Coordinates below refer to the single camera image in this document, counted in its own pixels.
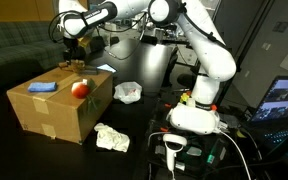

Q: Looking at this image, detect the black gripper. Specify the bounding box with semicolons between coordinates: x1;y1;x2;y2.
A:
63;37;86;61

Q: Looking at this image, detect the brown plush toy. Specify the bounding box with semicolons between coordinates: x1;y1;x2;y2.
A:
58;60;85;73

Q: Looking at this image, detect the white plastic bag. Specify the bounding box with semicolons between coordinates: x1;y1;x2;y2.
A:
113;81;142;104

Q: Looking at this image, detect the dark grey eraser block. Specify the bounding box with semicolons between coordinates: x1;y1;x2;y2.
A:
81;68;98;75

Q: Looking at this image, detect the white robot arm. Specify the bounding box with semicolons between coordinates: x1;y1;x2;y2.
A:
58;0;236;110

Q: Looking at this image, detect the large cardboard box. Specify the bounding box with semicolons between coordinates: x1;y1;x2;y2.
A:
7;68;113;144

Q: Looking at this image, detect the tablet with lit screen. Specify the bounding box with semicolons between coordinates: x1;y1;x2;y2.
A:
97;63;117;73

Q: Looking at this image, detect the red apple toy with leaves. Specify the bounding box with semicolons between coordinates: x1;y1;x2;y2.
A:
71;79;97;111

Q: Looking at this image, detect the blue sponge cloth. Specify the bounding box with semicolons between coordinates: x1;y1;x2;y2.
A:
28;82;57;92

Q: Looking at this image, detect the green plaid sofa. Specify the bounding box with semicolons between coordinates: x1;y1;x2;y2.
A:
0;21;65;87

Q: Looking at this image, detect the white crumpled cloth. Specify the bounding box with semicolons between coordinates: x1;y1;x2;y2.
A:
94;123;130;152

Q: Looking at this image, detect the white VR headset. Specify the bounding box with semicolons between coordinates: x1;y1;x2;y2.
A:
168;103;220;135

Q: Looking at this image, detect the white VR controller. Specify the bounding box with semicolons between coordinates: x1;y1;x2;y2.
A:
163;134;187;171

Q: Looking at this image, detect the open laptop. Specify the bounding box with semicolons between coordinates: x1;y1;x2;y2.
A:
244;76;288;156

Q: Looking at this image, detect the white cable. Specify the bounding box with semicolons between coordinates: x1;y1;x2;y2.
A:
147;128;253;180

